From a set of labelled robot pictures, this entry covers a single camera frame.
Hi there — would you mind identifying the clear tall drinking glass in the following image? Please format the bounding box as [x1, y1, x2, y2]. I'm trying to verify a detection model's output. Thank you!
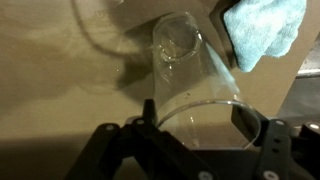
[152, 12, 261, 150]

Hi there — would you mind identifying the blue microfiber cloth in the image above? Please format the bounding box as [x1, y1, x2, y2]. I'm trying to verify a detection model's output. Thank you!
[223, 0, 307, 72]

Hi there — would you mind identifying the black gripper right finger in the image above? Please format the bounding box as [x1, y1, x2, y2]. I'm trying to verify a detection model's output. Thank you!
[231, 105, 320, 180]

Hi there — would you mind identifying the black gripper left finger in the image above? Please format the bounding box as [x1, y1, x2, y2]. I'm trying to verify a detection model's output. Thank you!
[64, 99, 219, 180]

